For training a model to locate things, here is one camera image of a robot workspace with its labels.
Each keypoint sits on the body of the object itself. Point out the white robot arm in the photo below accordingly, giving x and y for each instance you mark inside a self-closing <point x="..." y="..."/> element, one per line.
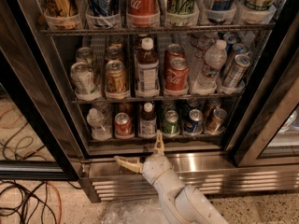
<point x="180" y="203"/>

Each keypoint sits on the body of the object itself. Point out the red coke can middle front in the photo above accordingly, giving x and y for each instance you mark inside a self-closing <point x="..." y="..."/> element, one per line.
<point x="176" y="75"/>

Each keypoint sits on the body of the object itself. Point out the clear water bottle bottom shelf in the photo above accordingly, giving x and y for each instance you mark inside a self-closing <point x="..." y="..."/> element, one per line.
<point x="101" y="131"/>

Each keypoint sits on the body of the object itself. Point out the silver can middle shelf front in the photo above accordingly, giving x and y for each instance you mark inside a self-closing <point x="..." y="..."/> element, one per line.
<point x="82" y="77"/>

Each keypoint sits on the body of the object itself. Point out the red coke can top shelf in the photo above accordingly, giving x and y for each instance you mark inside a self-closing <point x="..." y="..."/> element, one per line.
<point x="141" y="11"/>

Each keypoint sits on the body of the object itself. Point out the stainless steel fridge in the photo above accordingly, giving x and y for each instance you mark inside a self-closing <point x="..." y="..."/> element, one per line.
<point x="36" y="59"/>

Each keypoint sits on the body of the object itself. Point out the clear plastic bag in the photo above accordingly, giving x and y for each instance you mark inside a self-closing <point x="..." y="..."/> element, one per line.
<point x="140" y="211"/>

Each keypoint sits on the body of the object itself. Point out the red coke can bottom shelf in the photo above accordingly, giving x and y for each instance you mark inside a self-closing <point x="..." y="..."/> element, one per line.
<point x="123" y="126"/>

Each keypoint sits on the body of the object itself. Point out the gold can middle shelf front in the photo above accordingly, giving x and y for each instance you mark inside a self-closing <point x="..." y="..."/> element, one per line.
<point x="116" y="80"/>

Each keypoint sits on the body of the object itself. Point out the green soda can bottom shelf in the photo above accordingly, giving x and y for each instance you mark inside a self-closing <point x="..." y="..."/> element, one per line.
<point x="170" y="123"/>

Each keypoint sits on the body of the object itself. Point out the silver slim can middle front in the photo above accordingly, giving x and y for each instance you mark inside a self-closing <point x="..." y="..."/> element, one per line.
<point x="240" y="64"/>

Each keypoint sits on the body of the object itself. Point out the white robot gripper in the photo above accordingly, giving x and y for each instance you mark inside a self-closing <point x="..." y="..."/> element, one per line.
<point x="156" y="167"/>

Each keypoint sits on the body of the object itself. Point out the brown tea bottle shelf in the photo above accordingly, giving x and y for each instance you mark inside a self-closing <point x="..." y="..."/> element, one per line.
<point x="147" y="70"/>
<point x="147" y="122"/>

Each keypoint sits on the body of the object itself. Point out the clear water bottle shelf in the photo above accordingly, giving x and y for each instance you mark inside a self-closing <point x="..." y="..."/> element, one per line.
<point x="207" y="69"/>
<point x="101" y="131"/>

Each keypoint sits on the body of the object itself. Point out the brown tea bottle bottom shelf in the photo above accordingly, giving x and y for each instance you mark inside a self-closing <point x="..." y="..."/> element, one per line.
<point x="147" y="122"/>

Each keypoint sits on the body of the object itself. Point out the red bull can top shelf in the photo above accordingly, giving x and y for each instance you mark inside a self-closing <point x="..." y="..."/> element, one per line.
<point x="219" y="11"/>

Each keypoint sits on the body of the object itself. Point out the brown tea bottle middle shelf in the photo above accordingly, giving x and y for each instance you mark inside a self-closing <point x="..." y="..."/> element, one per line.
<point x="147" y="70"/>

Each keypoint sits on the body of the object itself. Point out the gold brown can bottom shelf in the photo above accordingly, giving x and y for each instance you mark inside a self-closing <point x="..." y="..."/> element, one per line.
<point x="214" y="123"/>

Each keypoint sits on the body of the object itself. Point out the red can bottom shelf rear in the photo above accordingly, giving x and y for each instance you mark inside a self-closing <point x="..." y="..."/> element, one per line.
<point x="127" y="108"/>

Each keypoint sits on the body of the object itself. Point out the silver can middle shelf rear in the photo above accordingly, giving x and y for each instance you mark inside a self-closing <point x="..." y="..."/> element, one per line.
<point x="85" y="54"/>

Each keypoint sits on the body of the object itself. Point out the red coke can middle rear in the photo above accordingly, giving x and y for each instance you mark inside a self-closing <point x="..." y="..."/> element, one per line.
<point x="173" y="51"/>

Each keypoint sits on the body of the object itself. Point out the silver slim can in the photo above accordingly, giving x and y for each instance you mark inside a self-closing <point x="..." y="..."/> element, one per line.
<point x="240" y="64"/>
<point x="238" y="48"/>

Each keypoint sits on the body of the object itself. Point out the red coke can shelf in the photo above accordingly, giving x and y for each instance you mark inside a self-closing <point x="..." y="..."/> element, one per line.
<point x="141" y="11"/>
<point x="123" y="126"/>

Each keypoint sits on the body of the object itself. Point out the blue pepsi can bottom shelf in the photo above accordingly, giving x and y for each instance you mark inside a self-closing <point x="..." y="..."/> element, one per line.
<point x="193" y="122"/>

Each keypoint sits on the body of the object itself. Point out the clear water bottle middle shelf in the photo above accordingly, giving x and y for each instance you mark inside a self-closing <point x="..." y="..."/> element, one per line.
<point x="207" y="69"/>

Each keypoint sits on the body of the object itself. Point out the yellow can top shelf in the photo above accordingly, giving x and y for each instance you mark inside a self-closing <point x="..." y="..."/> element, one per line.
<point x="62" y="12"/>

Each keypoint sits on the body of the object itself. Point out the silver can shelf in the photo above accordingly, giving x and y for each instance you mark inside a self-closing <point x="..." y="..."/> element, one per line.
<point x="85" y="54"/>
<point x="82" y="77"/>

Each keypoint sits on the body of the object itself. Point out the blue can top shelf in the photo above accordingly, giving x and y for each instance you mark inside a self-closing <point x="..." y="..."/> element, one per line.
<point x="105" y="13"/>

